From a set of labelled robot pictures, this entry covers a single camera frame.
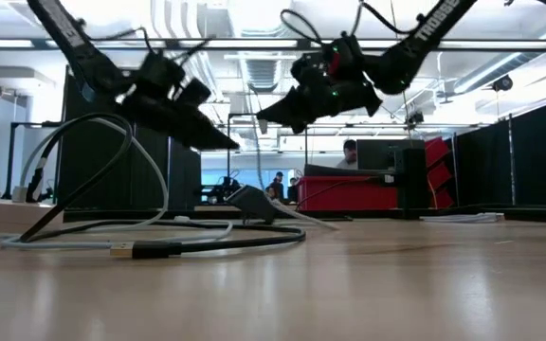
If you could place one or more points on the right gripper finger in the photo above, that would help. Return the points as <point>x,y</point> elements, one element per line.
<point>308,116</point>
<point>289,106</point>

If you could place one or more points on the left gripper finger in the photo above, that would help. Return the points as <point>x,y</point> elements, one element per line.
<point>202,128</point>
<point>187,139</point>

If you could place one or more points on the black USB charger box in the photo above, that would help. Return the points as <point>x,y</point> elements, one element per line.
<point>254,203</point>

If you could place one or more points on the black tower power strip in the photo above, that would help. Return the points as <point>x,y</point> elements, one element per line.
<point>411,184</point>

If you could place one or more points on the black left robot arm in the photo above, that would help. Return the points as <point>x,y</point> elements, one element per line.
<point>78,47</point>

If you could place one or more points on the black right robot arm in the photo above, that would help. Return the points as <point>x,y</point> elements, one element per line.
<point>420,38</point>

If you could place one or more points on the background black robot arm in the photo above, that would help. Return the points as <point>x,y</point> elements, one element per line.
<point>223,189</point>

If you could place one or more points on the person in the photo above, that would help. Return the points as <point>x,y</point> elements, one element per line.
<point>349,156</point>
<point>293,188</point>
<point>278,184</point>

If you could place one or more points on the black monitor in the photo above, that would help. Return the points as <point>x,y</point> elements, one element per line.
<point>377,156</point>

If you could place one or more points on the light wood desk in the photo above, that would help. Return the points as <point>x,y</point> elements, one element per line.
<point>206,207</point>

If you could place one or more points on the red storage bin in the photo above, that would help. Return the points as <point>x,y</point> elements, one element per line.
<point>349,196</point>

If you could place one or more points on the red bin rack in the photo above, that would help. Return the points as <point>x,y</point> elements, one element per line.
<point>439,175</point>

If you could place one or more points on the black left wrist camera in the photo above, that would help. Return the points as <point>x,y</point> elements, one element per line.
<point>194,93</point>

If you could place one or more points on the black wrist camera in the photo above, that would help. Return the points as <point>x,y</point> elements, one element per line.
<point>307,68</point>
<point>194,93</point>

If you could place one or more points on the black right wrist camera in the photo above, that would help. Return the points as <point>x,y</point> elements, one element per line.
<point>307,68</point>

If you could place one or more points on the black background rig frame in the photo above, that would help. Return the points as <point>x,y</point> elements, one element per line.
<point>17,125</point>
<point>229,170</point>

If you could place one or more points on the black table frame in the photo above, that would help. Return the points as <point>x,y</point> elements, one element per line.
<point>372,214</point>

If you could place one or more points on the black overhead frame beam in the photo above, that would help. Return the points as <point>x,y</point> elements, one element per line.
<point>41,45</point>

